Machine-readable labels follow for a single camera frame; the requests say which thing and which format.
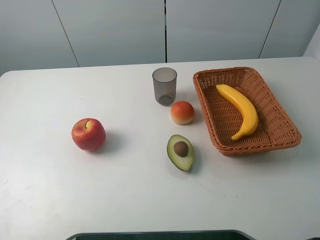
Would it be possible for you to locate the yellow banana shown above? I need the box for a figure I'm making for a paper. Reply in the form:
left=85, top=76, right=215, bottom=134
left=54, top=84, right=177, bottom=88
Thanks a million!
left=216, top=84, right=259, bottom=142

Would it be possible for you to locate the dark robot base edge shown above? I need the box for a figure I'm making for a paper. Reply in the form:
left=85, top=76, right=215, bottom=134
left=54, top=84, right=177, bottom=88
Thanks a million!
left=67, top=230, right=254, bottom=240

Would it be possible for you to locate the brown wicker basket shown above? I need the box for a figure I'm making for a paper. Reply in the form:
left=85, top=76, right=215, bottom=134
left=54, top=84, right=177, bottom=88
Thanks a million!
left=193, top=66, right=302, bottom=157

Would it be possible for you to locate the orange round bread bun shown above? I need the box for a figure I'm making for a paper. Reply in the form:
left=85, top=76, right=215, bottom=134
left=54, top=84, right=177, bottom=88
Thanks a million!
left=170, top=101, right=195, bottom=126

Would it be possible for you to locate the halved avocado with pit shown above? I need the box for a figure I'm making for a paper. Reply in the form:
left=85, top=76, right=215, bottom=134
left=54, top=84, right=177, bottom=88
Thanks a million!
left=166, top=134, right=195, bottom=172

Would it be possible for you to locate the grey translucent plastic cup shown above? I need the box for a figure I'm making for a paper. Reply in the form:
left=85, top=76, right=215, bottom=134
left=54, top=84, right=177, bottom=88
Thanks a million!
left=152, top=67, right=178, bottom=106

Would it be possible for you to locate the red apple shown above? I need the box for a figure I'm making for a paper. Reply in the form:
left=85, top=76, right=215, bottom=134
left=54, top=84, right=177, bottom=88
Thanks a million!
left=71, top=118, right=106, bottom=152

